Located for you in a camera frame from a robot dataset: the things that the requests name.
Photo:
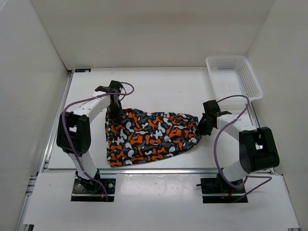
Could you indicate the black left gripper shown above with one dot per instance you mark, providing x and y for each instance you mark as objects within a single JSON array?
[{"x": 117, "y": 118}]

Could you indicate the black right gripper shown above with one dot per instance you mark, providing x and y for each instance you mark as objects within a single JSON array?
[{"x": 200, "y": 130}]

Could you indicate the orange camouflage shorts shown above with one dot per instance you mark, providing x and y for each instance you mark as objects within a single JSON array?
[{"x": 139, "y": 137}]

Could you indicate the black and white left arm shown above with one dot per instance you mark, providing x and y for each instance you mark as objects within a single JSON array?
[{"x": 74, "y": 136}]

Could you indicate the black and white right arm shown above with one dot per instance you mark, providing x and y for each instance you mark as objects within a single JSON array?
[{"x": 257, "y": 148}]

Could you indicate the white perforated plastic basket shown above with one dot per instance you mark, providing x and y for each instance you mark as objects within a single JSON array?
[{"x": 233, "y": 75}]

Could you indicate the black corner label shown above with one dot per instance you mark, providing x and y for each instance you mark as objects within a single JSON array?
[{"x": 82, "y": 70}]

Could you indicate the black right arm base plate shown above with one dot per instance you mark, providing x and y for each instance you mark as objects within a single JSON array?
[{"x": 215, "y": 191}]

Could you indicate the left side aluminium rail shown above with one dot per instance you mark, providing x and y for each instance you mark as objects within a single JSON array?
[{"x": 52, "y": 135}]

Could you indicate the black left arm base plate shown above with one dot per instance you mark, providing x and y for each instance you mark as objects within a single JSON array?
[{"x": 93, "y": 192}]

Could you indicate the aluminium table edge rail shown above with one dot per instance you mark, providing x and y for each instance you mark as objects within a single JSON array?
[{"x": 148, "y": 171}]

